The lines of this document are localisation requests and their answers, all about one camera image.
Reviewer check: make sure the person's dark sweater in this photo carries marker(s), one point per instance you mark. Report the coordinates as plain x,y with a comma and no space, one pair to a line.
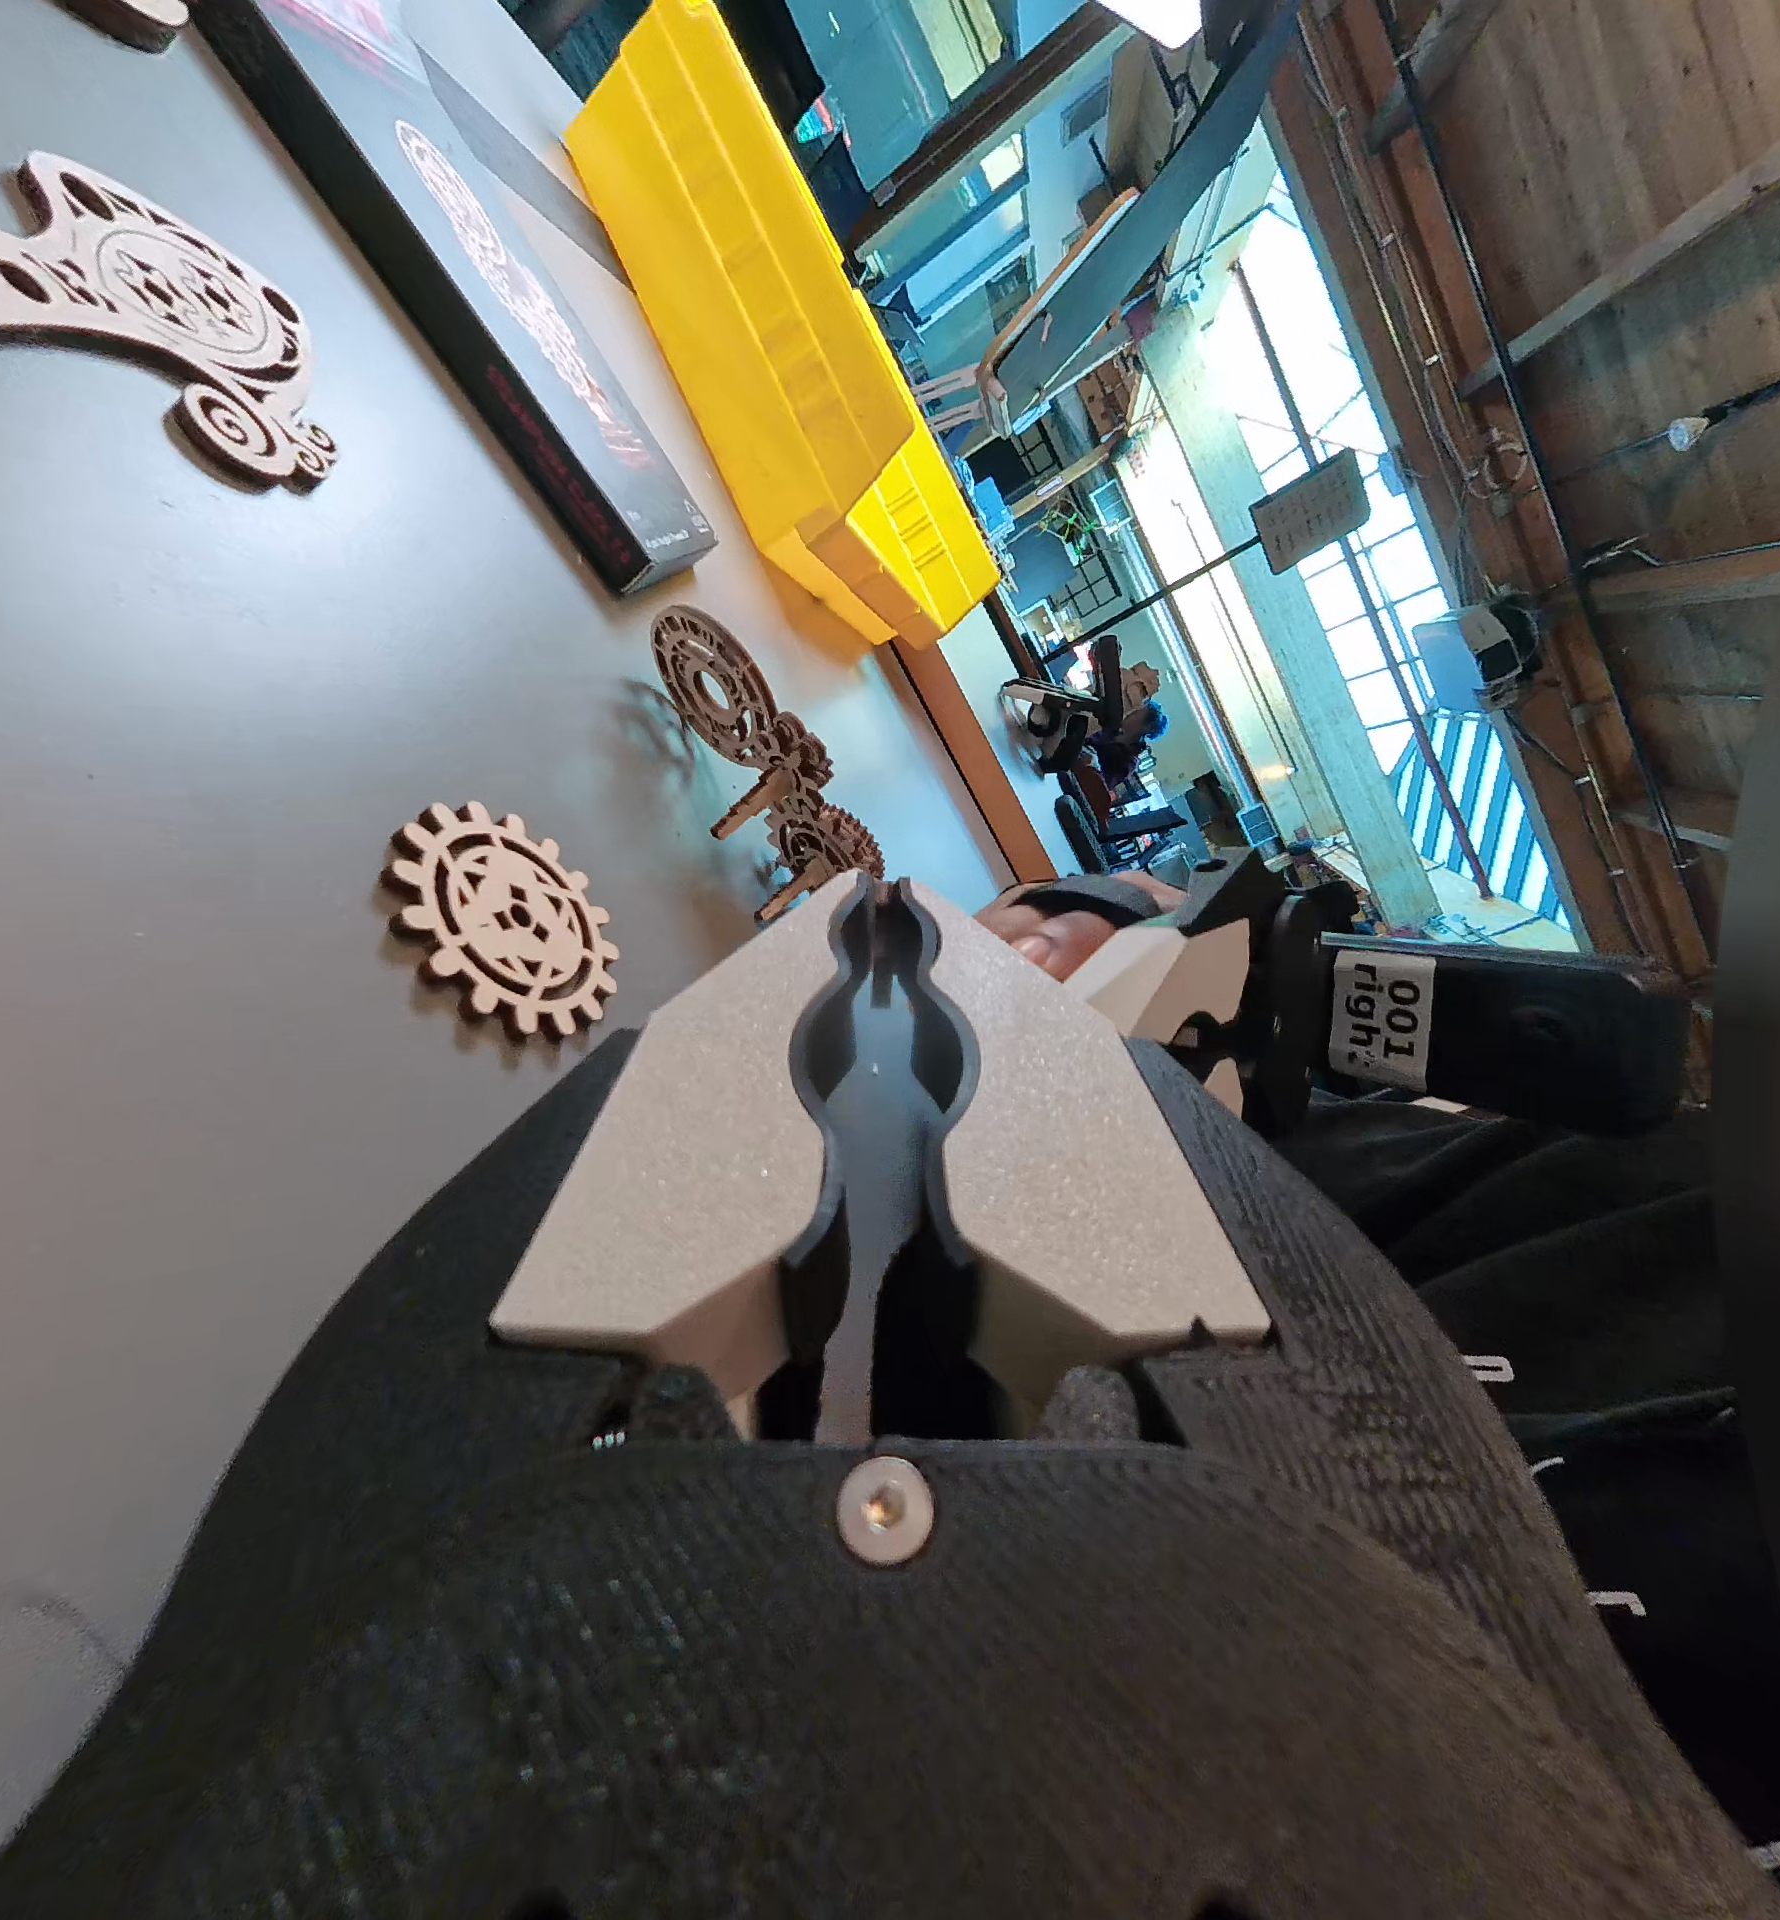
1551,1350

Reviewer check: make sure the person's right hand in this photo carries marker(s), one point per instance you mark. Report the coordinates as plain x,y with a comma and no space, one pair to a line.
1055,947

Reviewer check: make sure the wooden gear assembly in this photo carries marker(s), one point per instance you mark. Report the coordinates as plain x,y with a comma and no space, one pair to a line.
711,675

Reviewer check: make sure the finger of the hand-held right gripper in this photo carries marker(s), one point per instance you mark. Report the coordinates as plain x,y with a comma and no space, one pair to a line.
1153,990
1227,1079

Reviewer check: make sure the ornate wooden paddle piece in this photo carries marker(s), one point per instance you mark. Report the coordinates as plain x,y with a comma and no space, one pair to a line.
22,299

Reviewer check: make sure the stacked wooden gear disc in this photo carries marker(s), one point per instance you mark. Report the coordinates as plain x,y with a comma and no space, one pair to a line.
135,18

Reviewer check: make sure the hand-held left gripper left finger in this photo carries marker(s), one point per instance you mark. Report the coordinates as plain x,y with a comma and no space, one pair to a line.
666,1169

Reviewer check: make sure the hanging square sign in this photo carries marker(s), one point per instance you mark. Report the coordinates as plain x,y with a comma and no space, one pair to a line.
1311,510

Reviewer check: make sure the yellow plastic bin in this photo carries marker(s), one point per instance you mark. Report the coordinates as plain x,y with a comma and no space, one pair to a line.
755,299

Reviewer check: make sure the grey desk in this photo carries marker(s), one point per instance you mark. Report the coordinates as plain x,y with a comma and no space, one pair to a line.
230,675

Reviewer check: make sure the wooden gear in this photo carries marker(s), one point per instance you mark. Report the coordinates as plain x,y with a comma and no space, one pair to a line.
425,916

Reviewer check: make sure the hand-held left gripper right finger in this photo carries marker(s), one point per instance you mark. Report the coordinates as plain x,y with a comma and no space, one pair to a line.
1086,1187

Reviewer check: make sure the black puzzle box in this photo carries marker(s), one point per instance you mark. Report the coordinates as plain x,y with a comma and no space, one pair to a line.
380,227

